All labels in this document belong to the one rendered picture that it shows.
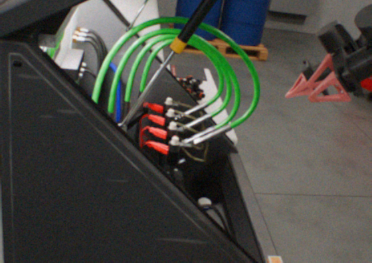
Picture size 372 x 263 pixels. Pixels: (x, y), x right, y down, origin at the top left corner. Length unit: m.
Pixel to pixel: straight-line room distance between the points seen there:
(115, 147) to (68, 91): 0.11
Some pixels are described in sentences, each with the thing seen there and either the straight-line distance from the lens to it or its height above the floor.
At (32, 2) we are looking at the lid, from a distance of 0.65.
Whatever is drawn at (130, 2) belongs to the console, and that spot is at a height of 1.38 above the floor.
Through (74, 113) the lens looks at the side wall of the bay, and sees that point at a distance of 0.71.
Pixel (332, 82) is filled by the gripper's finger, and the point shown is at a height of 1.39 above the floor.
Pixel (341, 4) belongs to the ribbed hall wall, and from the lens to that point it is 8.48.
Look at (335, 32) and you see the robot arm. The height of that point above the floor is 1.43.
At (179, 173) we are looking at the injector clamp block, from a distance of 1.30.
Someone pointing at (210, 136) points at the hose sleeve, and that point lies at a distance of 1.12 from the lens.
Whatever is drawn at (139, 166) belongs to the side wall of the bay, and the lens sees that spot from 0.75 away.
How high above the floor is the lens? 1.65
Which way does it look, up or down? 25 degrees down
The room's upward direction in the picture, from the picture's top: 9 degrees clockwise
